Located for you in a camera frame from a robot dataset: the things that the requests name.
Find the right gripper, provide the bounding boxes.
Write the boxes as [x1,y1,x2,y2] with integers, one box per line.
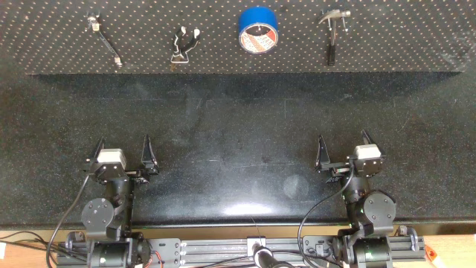
[315,129,385,184]

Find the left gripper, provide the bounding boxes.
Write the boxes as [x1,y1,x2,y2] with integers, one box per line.
[84,134,161,185]

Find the hammer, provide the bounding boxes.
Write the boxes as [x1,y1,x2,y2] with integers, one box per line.
[317,9,352,67]

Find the black and white pliers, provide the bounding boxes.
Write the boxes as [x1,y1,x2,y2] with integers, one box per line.
[170,26,202,72]

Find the roll of blue tape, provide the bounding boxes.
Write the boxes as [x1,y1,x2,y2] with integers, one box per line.
[237,5,280,55]

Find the black pegboard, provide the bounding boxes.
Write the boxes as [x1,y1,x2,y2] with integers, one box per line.
[0,0,476,74]

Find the orange object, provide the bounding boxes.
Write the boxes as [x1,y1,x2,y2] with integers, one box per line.
[425,244,448,268]

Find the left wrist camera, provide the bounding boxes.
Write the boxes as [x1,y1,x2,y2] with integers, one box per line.
[96,148,128,167]

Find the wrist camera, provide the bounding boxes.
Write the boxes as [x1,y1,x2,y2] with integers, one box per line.
[353,144,382,161]
[96,148,128,167]

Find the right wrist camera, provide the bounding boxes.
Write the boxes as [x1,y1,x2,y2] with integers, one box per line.
[353,144,382,161]

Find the black cable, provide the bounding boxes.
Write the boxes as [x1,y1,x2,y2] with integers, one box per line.
[45,173,91,268]
[296,165,356,267]

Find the black floor cables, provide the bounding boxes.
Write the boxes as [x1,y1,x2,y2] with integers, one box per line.
[0,230,57,258]

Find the mounting rail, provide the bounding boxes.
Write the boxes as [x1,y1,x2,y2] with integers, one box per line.
[55,225,427,268]

